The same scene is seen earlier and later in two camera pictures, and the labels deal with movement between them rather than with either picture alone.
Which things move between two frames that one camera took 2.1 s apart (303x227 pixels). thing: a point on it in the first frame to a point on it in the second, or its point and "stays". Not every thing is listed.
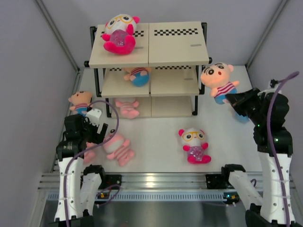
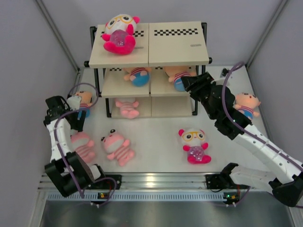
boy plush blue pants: (139, 76) stays
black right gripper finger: (235, 98) to (189, 82)
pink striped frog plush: (117, 147) stays
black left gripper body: (89, 133) to (75, 124)
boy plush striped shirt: (81, 100) stays
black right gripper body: (249, 107) to (202, 92)
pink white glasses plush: (192, 138) stays
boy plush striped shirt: (217, 76) to (175, 73)
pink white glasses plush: (120, 30) stays
